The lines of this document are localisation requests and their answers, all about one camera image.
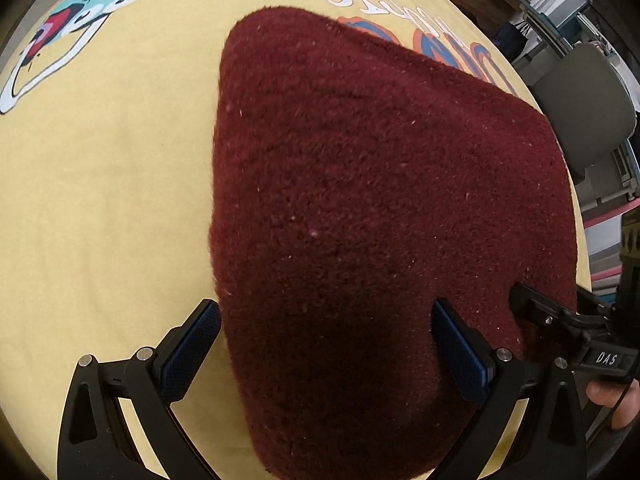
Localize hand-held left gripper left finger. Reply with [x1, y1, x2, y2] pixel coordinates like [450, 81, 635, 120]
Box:
[57, 299, 223, 480]

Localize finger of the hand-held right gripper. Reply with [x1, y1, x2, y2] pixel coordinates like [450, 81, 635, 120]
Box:
[509, 282, 583, 342]
[575, 287, 620, 322]

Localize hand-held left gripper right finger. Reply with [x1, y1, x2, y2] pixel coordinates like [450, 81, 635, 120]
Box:
[431, 298, 587, 480]

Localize maroon knitted sweater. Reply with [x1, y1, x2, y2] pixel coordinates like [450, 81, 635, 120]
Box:
[207, 6, 580, 480]

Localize person's right hand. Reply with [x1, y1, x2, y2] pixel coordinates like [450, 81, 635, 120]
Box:
[586, 380, 640, 432]

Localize yellow cartoon printed blanket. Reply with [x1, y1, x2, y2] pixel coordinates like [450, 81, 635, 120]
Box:
[0, 0, 592, 480]

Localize grey chair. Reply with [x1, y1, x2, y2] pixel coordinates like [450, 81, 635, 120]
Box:
[530, 42, 640, 182]

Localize dark blue bag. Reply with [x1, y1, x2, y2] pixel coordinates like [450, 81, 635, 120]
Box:
[494, 20, 532, 62]

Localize cluttered white shelf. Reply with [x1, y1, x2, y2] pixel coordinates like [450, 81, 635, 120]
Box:
[520, 0, 640, 61]

